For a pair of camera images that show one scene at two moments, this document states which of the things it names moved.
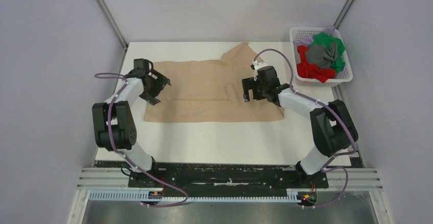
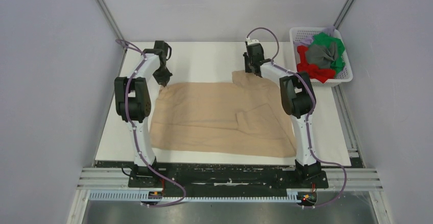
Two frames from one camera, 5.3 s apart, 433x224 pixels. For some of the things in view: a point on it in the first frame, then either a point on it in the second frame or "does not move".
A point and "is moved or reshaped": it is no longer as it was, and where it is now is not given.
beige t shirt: (209, 90) is moved or reshaped
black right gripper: (249, 84) to (248, 69)
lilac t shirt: (308, 40) does not move
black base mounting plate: (174, 176) does not move
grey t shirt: (321, 56) does not move
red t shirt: (306, 70) does not move
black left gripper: (160, 80) to (164, 80)
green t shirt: (322, 39) does not move
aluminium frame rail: (118, 178) does not move
